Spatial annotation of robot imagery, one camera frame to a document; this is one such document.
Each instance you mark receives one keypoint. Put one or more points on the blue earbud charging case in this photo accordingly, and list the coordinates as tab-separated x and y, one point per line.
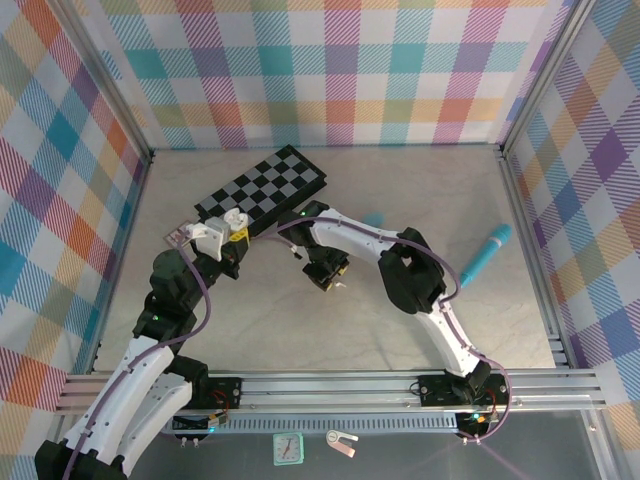
374	218

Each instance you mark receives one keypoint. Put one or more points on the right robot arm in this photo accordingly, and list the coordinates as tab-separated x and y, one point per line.
410	270

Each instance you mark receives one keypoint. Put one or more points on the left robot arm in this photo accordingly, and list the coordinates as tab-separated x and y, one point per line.
150	400

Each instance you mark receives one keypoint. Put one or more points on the playing card box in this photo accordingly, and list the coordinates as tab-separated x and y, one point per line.
175	235

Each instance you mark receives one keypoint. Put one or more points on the black grey chessboard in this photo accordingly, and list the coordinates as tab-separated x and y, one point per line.
265	185

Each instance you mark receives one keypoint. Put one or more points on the small controller board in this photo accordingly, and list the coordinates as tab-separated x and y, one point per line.
475	422
200	424

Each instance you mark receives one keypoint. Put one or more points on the white pink hand tool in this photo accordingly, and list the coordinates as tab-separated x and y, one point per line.
332	437

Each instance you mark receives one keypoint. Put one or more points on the teal square clock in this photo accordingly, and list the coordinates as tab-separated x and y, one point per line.
288	448

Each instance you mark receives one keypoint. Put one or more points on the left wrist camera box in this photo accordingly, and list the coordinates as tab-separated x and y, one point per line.
215	237

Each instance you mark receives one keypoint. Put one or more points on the aluminium side rail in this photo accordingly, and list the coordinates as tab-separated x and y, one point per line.
131	225
518	200

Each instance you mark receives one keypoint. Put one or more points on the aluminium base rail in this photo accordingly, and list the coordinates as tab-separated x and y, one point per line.
325	392

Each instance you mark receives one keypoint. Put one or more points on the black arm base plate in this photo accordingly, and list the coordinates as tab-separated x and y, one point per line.
225	392
435	390

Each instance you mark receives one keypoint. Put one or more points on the aluminium corner post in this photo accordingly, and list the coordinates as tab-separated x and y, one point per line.
107	80
545	75

